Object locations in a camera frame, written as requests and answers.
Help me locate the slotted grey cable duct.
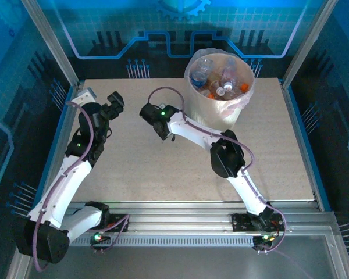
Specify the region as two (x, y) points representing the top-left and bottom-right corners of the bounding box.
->
(68, 235), (258, 247)

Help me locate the white ribbed bin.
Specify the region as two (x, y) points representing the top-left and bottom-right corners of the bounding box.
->
(184, 48), (255, 131)

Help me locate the aluminium front beam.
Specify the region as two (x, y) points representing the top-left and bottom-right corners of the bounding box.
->
(23, 200), (338, 236)

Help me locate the large clear water bottle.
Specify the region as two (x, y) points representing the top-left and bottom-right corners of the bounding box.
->
(222, 57), (240, 90)

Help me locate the grey metal panel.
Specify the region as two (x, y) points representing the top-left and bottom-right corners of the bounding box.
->
(26, 245), (335, 279)

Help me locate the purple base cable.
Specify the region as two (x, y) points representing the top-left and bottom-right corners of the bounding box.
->
(254, 223), (287, 255)
(90, 214), (131, 253)

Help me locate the blue edged aluminium side rail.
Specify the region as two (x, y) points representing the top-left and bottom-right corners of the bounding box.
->
(33, 81), (85, 212)
(279, 78), (332, 212)

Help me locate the aluminium frame post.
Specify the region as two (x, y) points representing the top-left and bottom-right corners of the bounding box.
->
(280, 0), (340, 88)
(20, 0), (84, 88)

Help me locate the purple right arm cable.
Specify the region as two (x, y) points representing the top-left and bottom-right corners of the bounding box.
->
(147, 86), (287, 233)

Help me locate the white plastic bin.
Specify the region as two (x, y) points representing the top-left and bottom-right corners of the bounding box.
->
(184, 48), (255, 119)

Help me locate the crushed clear bottle orange label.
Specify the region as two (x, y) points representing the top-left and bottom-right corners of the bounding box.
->
(232, 83), (250, 98)

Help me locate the clear bottle white label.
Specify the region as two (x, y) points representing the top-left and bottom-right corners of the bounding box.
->
(196, 57), (215, 73)

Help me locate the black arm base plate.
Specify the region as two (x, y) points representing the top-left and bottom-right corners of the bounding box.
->
(231, 212), (280, 233)
(77, 213), (130, 233)

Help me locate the small lit circuit board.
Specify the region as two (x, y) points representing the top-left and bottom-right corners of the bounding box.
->
(91, 232), (111, 245)
(252, 232), (280, 246)

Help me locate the bottle red gold label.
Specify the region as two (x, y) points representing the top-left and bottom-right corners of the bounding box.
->
(206, 72), (222, 90)

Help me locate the clear bottle blue label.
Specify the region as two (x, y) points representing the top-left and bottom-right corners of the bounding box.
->
(190, 69), (209, 88)

